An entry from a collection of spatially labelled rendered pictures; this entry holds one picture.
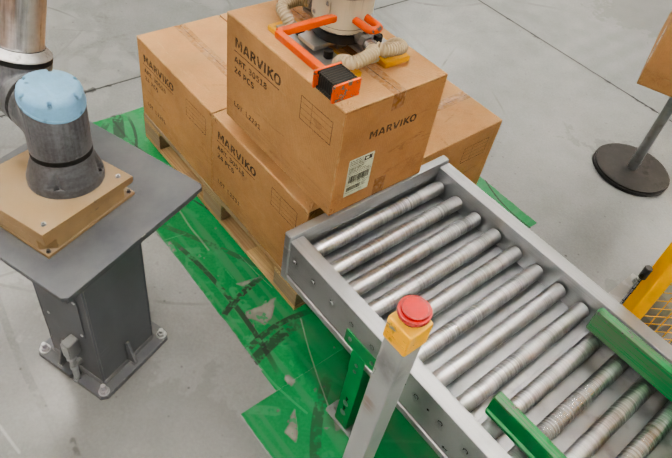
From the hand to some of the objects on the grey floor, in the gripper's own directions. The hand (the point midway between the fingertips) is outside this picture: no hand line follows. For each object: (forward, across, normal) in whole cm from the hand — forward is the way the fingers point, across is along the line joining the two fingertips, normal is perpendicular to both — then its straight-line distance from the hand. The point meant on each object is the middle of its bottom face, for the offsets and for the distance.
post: (+126, -51, -128) cm, 187 cm away
